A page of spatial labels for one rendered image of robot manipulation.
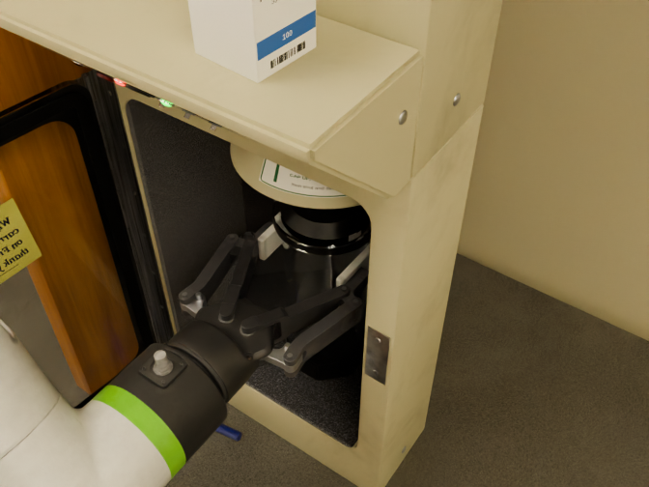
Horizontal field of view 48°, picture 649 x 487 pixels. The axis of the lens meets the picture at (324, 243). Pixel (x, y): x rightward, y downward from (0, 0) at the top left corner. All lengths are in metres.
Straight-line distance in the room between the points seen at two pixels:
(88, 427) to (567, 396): 0.62
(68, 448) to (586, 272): 0.75
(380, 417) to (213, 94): 0.42
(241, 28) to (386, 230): 0.21
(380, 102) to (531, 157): 0.61
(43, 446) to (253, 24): 0.33
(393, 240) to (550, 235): 0.54
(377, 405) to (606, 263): 0.46
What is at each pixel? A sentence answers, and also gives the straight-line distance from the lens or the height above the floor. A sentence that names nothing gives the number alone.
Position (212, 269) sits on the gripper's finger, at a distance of 0.72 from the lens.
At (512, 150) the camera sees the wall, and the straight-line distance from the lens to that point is 1.01.
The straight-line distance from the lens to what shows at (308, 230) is 0.69.
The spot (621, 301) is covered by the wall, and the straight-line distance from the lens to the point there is 1.10.
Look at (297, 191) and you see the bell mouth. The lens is 0.61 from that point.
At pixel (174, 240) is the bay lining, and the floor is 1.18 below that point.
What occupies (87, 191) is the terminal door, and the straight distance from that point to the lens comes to 0.72.
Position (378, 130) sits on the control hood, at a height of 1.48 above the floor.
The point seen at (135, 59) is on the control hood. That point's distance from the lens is 0.44.
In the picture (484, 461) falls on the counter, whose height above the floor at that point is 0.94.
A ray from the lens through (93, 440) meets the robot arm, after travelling 0.59.
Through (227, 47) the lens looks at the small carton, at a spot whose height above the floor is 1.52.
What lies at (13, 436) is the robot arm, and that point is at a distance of 0.56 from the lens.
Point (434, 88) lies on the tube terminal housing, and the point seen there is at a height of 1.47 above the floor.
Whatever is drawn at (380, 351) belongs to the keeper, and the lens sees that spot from 0.65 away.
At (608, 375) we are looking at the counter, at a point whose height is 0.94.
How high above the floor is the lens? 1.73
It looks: 45 degrees down
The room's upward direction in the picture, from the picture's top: straight up
